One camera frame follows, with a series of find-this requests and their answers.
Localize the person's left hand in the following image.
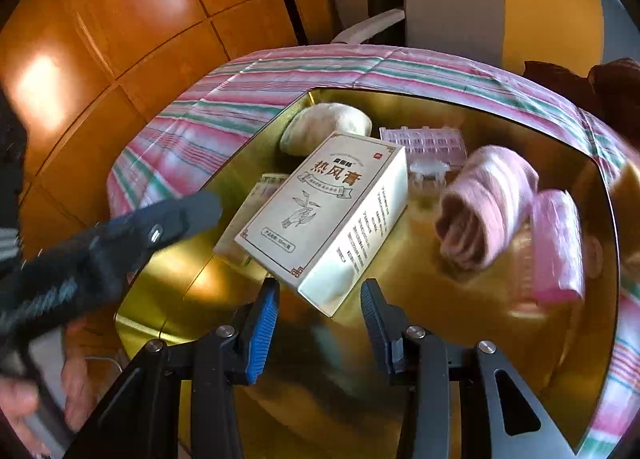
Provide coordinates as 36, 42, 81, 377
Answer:
0, 320, 99, 457

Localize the grey yellow blue sofa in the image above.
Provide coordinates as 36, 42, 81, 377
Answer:
330, 0, 606, 77

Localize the pink towel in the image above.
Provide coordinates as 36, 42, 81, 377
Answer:
434, 146, 540, 271

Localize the white cable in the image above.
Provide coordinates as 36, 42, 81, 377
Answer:
82, 355, 125, 377

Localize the gold metal tin container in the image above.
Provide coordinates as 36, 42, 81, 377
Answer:
112, 86, 621, 458

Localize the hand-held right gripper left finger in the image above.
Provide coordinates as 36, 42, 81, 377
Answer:
65, 277, 281, 459

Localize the large white medicine box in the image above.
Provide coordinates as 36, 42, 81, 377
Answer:
234, 133, 408, 318

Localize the beige sock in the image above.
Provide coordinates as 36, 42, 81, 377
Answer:
279, 102, 373, 157

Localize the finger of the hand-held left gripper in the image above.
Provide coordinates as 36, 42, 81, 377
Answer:
89, 190, 224, 271

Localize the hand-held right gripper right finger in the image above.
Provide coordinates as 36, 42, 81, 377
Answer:
360, 279, 576, 459

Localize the small carton box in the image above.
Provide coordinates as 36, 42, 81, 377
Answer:
212, 172, 291, 267

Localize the dark red cloth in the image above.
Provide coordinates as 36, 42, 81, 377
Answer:
522, 56, 640, 140

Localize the striped pink green bed sheet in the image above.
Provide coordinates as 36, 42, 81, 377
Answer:
107, 44, 640, 459

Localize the clear pill organizer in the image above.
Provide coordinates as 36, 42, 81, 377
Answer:
379, 126, 468, 170

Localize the clear plastic cap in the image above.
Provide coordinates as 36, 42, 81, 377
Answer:
409, 162, 453, 192

